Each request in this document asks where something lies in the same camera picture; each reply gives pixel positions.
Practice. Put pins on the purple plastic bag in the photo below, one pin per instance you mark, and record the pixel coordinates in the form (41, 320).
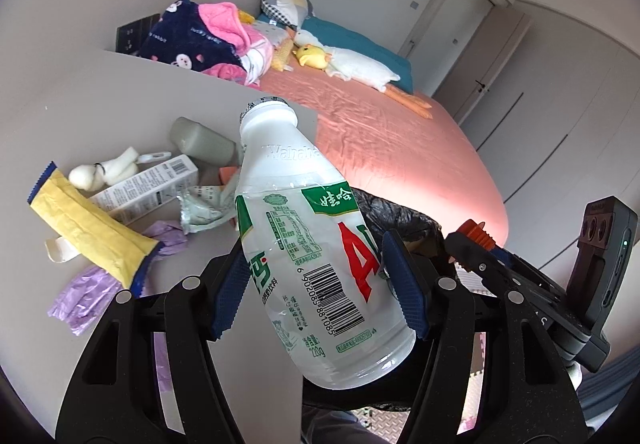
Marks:
(85, 296)
(167, 236)

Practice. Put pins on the pink bed sheet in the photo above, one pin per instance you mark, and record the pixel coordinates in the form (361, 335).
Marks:
(400, 144)

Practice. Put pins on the white carton box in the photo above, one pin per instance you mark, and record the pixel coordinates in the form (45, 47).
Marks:
(145, 189)

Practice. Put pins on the yellow packet with blue edges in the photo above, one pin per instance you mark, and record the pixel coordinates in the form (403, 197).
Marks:
(85, 224)

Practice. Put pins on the black socket panel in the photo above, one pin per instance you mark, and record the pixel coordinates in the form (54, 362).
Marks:
(132, 34)

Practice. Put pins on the small white plastic piece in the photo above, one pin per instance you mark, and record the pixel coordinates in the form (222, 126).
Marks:
(150, 157)

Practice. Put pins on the white goose plush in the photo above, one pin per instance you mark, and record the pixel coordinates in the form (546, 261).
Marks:
(360, 64)

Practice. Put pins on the grey corner guard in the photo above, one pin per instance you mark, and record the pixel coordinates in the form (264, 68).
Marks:
(200, 141)

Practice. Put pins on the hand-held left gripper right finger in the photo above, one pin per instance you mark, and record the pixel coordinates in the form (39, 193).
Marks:
(406, 285)

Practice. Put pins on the pink white cartoon blanket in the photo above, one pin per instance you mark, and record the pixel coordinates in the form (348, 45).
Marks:
(257, 56)

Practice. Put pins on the yellow duck plush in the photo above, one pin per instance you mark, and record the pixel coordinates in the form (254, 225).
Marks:
(311, 56)

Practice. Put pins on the teal pillow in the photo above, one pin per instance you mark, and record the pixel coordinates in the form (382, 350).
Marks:
(360, 41)

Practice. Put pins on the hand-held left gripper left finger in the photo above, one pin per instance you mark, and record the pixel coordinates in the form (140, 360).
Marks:
(229, 285)

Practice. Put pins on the white wardrobe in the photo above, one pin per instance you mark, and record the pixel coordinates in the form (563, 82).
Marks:
(550, 99)

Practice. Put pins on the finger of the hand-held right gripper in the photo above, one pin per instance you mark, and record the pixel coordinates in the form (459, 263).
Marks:
(487, 264)

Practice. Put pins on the checked patchwork pillow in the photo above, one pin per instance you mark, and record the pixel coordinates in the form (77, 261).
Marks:
(285, 6)

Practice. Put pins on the white knotted plastic lump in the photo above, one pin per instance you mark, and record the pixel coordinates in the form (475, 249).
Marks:
(85, 174)

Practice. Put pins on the white room door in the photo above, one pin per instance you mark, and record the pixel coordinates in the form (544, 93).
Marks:
(450, 14)

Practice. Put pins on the navy rabbit print blanket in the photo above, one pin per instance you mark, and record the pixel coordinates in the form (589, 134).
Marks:
(170, 39)

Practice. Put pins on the white plastic drink bottle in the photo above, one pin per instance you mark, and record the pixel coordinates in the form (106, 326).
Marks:
(300, 164)

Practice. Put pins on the yellow corn plush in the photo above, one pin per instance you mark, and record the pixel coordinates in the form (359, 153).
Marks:
(282, 55)

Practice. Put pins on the white cardboard scrap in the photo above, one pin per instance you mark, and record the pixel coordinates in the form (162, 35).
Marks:
(60, 249)

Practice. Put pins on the yellow plush toy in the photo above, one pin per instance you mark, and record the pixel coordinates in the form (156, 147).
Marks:
(246, 17)

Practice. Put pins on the foam puzzle floor mat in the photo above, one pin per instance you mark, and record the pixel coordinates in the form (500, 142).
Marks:
(472, 389)

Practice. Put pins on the person's blue clothing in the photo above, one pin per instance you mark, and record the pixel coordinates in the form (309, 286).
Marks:
(607, 399)

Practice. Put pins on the crumpled silver wrapper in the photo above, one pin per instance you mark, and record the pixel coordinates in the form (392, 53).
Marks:
(200, 209)

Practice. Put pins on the light patterned cushion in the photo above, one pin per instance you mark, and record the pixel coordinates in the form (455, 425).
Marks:
(267, 30)

